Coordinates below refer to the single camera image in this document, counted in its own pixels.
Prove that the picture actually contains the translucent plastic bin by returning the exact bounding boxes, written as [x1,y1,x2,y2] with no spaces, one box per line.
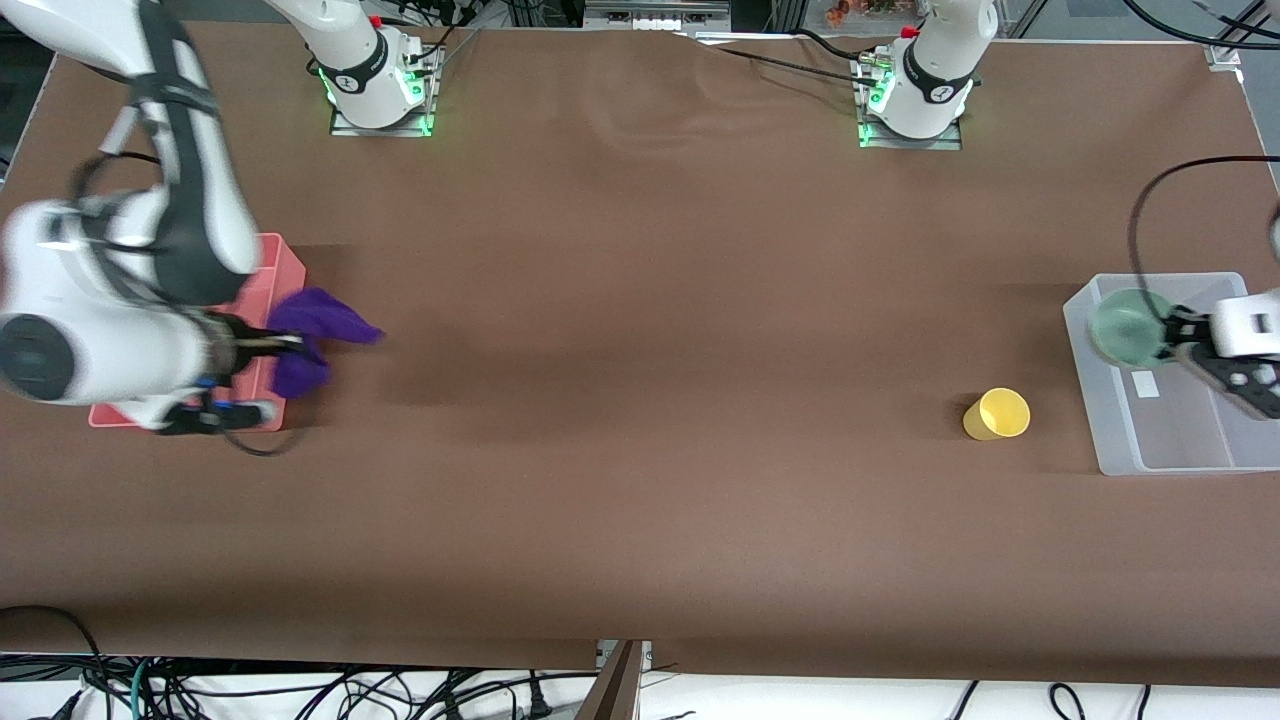
[1062,272,1280,477]

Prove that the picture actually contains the yellow plastic cup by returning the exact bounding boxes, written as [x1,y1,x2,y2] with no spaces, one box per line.
[962,388,1031,442]

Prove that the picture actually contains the thick black floor cable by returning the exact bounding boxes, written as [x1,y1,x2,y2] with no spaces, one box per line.
[0,605,111,720]

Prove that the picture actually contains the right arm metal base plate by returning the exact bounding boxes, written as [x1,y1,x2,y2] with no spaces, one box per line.
[330,45,442,138]

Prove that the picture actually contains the aluminium frame profile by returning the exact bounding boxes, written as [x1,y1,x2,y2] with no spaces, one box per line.
[585,0,733,31]

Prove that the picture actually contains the small aluminium bracket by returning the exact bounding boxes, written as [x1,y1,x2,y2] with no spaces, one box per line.
[597,640,653,673]

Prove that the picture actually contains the orange red small objects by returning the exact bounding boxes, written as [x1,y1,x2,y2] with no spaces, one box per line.
[825,0,921,27]

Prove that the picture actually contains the pink plastic bin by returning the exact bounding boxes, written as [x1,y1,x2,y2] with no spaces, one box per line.
[88,233,307,433]

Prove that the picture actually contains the brown wooden beam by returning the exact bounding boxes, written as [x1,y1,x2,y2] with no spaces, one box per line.
[575,640,643,720]

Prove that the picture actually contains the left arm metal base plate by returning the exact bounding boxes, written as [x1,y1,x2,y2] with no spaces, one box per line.
[858,55,964,151]

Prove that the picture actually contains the purple cloth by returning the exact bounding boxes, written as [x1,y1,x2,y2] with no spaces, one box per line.
[266,287,386,399]

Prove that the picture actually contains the black power cable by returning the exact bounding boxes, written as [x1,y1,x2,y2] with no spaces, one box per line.
[695,40,881,89]
[795,28,873,63]

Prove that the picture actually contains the light green bowl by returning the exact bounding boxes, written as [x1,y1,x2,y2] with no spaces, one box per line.
[1088,288,1179,367]

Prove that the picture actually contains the brown table cover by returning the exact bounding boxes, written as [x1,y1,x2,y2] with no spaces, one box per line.
[0,18,1280,689]

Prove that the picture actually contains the black cable tangle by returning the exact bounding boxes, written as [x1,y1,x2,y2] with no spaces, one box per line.
[60,665,563,720]

